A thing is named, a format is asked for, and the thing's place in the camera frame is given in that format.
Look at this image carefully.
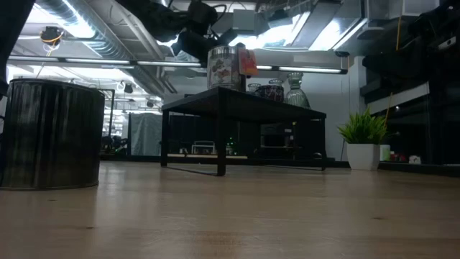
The long white light bar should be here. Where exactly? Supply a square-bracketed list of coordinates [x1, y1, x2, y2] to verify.
[136, 60, 203, 68]
[6, 55, 131, 66]
[254, 65, 349, 76]

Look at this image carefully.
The clear glass cup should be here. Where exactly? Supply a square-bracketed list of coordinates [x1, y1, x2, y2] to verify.
[283, 71, 311, 109]

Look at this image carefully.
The black ceiling cable reel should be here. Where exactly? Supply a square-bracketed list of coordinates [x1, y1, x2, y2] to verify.
[39, 25, 65, 47]

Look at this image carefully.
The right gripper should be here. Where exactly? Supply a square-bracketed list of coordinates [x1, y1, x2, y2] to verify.
[362, 6, 460, 78]

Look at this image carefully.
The black perforated metal shelf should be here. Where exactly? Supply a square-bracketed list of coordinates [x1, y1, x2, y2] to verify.
[160, 86, 328, 177]

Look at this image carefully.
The silver ventilation duct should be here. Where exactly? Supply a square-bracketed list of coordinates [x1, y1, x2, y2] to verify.
[35, 0, 170, 98]

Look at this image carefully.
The silver candle can orange tag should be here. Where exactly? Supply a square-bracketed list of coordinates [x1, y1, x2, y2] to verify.
[206, 42, 259, 91]
[0, 78, 106, 191]

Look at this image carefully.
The green plant white pot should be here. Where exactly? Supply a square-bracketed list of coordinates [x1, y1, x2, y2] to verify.
[336, 107, 389, 171]

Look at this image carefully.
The grey covered partition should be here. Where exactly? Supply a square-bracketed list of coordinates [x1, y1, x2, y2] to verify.
[129, 113, 163, 157]

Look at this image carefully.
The black aluminium table frame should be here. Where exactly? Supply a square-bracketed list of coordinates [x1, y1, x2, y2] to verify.
[100, 77, 460, 178]

